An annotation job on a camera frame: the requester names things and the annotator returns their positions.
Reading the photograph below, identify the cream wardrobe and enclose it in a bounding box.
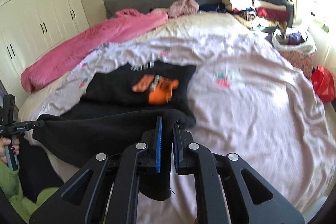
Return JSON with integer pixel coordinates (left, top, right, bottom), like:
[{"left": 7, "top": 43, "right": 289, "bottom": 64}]
[{"left": 1, "top": 0, "right": 89, "bottom": 108}]

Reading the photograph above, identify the red plastic bag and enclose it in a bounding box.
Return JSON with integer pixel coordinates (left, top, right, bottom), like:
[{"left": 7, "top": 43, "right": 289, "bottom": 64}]
[{"left": 311, "top": 65, "right": 335, "bottom": 103}]

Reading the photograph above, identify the pink blanket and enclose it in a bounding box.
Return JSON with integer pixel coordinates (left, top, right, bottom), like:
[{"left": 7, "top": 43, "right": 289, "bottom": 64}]
[{"left": 21, "top": 9, "right": 169, "bottom": 93}]

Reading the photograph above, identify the pink knitted garment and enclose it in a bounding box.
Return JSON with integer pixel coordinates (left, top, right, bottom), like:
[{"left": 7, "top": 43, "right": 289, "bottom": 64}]
[{"left": 167, "top": 0, "right": 199, "bottom": 18}]

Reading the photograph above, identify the lilac strawberry bear quilt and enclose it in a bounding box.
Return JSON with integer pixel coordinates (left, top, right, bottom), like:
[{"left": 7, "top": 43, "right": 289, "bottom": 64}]
[{"left": 19, "top": 33, "right": 335, "bottom": 214}]

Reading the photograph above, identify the left hand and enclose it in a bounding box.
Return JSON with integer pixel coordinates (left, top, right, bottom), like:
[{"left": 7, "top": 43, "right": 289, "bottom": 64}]
[{"left": 0, "top": 136, "right": 21, "bottom": 164}]

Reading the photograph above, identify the green fleece sleeve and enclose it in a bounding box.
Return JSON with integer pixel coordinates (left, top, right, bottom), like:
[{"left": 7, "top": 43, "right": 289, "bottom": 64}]
[{"left": 0, "top": 160, "right": 59, "bottom": 223}]

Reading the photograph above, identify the dark blue garment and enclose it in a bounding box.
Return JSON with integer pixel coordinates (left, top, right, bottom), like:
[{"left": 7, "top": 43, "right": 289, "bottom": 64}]
[{"left": 199, "top": 2, "right": 226, "bottom": 13}]

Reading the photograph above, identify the black long-sleeve shirt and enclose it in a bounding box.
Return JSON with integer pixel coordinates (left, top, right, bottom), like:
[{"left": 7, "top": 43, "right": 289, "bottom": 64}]
[{"left": 33, "top": 61, "right": 197, "bottom": 201}]

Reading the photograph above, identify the cream bed sheet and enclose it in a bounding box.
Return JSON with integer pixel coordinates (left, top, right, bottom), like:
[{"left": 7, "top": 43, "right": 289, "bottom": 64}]
[{"left": 18, "top": 12, "right": 247, "bottom": 121}]

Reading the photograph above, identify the pile of folded clothes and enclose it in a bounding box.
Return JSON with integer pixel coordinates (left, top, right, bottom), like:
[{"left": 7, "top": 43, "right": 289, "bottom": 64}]
[{"left": 222, "top": 0, "right": 294, "bottom": 30}]

